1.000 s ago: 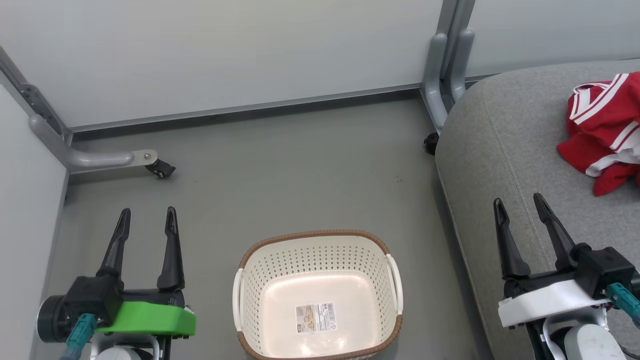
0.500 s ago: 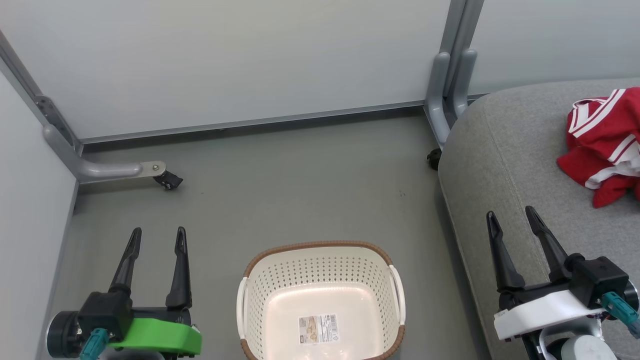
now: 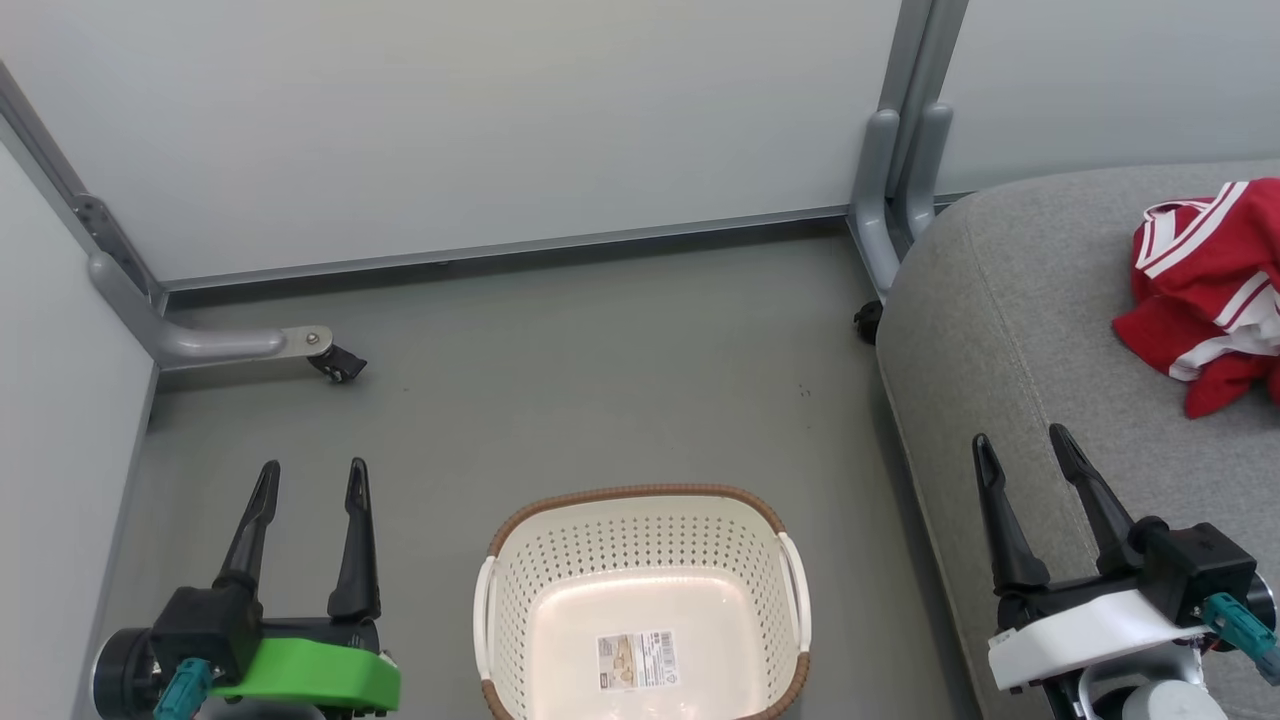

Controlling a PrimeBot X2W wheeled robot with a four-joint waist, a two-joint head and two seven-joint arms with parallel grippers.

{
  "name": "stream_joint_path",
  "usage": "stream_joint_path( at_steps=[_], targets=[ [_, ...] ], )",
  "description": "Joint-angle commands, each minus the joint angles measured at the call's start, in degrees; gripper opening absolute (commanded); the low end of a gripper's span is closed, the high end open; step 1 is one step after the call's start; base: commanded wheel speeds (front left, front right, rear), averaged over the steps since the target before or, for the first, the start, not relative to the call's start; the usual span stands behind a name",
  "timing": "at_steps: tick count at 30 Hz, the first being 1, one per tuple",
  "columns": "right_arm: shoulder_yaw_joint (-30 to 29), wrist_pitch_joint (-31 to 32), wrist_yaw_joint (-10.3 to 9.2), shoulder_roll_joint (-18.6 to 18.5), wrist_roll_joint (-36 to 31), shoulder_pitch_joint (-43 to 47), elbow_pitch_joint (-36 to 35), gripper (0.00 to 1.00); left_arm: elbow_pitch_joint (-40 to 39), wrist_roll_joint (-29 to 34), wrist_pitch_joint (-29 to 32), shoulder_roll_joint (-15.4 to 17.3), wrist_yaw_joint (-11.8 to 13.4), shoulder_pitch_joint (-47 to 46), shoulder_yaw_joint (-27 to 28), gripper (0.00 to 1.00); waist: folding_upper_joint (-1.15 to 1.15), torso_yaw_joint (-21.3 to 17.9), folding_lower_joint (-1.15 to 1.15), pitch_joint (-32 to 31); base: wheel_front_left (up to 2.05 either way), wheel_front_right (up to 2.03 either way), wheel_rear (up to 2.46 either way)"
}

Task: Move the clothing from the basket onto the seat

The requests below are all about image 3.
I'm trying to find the paper label sticker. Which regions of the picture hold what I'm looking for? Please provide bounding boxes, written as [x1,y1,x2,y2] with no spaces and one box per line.
[597,630,680,692]

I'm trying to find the arm cable teal plug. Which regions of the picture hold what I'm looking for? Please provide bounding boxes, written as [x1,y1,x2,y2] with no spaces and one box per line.
[1200,592,1280,687]
[153,658,214,720]

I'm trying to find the red and white garment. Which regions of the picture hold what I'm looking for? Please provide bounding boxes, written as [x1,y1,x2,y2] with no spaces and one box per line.
[1112,178,1280,419]

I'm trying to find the left arm cable teal plug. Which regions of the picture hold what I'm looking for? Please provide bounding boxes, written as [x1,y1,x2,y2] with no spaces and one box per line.
[153,658,214,720]

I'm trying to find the grey metal partition post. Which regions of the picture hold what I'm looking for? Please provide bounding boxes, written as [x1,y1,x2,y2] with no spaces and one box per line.
[880,0,969,201]
[0,62,167,306]

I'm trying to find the grey fabric sofa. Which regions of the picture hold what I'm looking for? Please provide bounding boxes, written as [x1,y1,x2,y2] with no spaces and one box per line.
[876,160,1280,720]

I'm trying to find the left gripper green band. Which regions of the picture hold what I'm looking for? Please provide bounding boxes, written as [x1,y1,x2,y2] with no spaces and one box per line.
[208,458,403,714]

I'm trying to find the cream laundry basket brown rim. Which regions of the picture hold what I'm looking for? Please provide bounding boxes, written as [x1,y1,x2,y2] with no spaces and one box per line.
[473,484,812,720]

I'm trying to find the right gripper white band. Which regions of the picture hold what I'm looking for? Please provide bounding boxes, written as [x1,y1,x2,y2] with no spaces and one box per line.
[972,423,1201,693]

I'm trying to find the right arm cable teal plug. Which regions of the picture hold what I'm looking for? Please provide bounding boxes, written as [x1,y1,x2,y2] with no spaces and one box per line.
[1200,592,1280,687]

